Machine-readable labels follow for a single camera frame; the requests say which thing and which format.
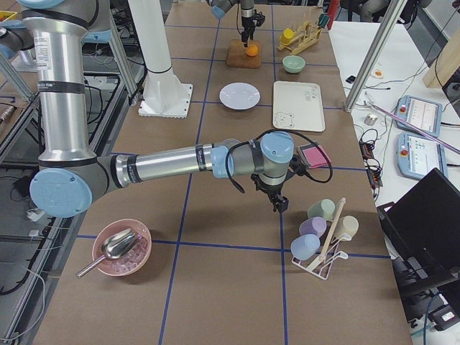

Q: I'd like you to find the white ceramic plate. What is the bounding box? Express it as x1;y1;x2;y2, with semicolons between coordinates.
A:
219;83;260;110

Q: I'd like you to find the grey cloth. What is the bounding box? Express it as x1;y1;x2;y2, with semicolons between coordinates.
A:
298;144;325;168

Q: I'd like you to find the purple cup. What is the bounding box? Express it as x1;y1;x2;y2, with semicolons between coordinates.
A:
299;216;327;237

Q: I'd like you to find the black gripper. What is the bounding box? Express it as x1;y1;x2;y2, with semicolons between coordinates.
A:
251;173;289;213
241;9;265;47

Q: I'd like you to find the black laptop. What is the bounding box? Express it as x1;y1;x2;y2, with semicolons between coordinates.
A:
377;168;459;303

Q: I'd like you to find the yellow mug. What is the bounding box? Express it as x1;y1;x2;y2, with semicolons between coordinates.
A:
280;28;295;46

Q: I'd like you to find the blue cup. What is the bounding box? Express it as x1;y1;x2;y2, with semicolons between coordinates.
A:
290;234;321;261

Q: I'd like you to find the beige cup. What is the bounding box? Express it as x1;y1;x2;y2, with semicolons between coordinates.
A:
333;216;359;238

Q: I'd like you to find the wooden cutting board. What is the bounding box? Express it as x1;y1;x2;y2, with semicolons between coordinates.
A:
226;40;262;69

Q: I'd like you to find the upper teach pendant tablet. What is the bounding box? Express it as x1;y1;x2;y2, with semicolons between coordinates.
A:
395;95;442;137

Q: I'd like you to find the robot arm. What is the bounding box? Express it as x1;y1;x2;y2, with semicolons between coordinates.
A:
22;1;308;218
206;0;265;48

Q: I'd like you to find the fried egg toy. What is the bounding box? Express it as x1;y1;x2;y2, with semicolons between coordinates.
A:
371;70;384;79

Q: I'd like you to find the cream bear serving tray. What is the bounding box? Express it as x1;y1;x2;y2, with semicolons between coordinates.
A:
272;80;326;132

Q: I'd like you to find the white cup rack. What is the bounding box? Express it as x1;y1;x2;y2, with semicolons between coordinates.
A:
291;198;353;280

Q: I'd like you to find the small metal cylinder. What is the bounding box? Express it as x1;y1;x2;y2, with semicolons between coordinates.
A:
364;113;378;126

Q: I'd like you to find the pink cloth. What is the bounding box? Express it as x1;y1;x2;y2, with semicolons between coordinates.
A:
301;145;328;169

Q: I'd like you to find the green cup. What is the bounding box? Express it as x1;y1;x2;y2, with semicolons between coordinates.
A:
307;199;336;221

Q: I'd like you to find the red cylinder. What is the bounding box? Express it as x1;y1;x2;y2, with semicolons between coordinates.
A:
328;0;340;22

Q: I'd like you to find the teach pendant tablet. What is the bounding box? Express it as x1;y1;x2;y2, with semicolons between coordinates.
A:
395;95;442;137
397;132;448;180

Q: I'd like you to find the aluminium frame post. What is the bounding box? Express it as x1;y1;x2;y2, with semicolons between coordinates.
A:
344;0;407;113

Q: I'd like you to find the pink grabber stick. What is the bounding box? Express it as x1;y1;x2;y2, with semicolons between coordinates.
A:
364;101;459;154

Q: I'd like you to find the lower teach pendant tablet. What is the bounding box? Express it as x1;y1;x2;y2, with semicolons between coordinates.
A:
397;132;448;180

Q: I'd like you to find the pink bowl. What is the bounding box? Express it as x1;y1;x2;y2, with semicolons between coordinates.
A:
92;218;152;277

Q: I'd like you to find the orange fruit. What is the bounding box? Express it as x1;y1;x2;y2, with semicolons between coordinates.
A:
246;44;259;58

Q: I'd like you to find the dark green mug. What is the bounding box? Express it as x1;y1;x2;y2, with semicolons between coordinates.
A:
317;13;330;29

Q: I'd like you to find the green ceramic bowl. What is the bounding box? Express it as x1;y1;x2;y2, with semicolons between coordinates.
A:
282;55;306;74

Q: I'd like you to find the metal scoop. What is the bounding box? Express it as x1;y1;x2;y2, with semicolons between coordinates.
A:
75;228;139;278

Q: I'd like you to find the wooden dish rack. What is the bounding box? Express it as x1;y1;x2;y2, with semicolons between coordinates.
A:
277;19;322;55

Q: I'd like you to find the small black phone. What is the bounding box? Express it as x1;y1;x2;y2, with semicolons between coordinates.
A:
346;75;356;83

